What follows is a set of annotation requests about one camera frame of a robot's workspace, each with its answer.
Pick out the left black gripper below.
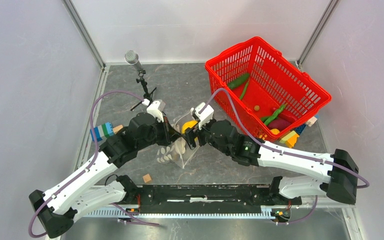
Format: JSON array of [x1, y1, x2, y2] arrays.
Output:
[[137, 115, 182, 150]]

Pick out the yellow toy pepper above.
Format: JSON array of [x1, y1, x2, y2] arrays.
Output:
[[181, 120, 198, 141]]

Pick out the polka dot zip bag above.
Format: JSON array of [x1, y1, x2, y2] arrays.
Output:
[[156, 113, 200, 169]]

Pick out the green toy cucumber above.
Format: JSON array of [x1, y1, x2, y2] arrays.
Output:
[[227, 73, 250, 90]]

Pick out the red plastic basket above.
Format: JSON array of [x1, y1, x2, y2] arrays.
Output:
[[205, 36, 332, 142]]

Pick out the purple toy vegetable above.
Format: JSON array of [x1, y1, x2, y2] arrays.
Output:
[[267, 118, 291, 131]]

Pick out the red toy pepper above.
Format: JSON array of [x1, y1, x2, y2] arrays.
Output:
[[276, 109, 298, 124]]

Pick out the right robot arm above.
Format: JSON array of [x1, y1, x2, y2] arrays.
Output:
[[183, 119, 359, 205]]

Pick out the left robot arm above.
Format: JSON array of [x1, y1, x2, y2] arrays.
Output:
[[28, 112, 182, 238]]

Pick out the black tripod stand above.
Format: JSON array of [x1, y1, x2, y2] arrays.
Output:
[[130, 70, 157, 111]]

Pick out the small wooden cube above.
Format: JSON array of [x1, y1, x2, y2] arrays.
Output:
[[142, 173, 153, 184]]

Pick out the tan wooden block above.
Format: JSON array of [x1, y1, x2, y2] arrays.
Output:
[[112, 124, 124, 134]]

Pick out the blue green toy blocks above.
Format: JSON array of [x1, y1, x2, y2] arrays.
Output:
[[89, 122, 114, 143]]

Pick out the long green chili pepper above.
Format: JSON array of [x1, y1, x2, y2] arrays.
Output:
[[239, 80, 250, 100]]

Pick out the silver microphone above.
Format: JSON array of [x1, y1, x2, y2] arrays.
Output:
[[124, 50, 144, 73]]

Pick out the small green pepper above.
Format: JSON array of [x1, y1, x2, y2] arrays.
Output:
[[263, 103, 287, 126]]

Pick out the yellow green toy blocks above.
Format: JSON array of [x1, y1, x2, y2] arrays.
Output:
[[279, 130, 300, 148]]

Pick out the white blue toy block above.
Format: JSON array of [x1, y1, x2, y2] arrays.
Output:
[[305, 114, 319, 127]]

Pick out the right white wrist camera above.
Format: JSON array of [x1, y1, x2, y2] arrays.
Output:
[[190, 102, 214, 130]]

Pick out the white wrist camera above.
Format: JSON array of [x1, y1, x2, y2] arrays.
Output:
[[141, 99, 166, 123], [190, 102, 214, 130]]

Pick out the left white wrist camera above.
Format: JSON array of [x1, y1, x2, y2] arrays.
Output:
[[141, 99, 166, 123]]

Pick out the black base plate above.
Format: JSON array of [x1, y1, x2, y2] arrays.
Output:
[[120, 184, 302, 214]]

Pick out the white cable tray rail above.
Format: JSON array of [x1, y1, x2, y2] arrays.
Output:
[[84, 206, 275, 220]]

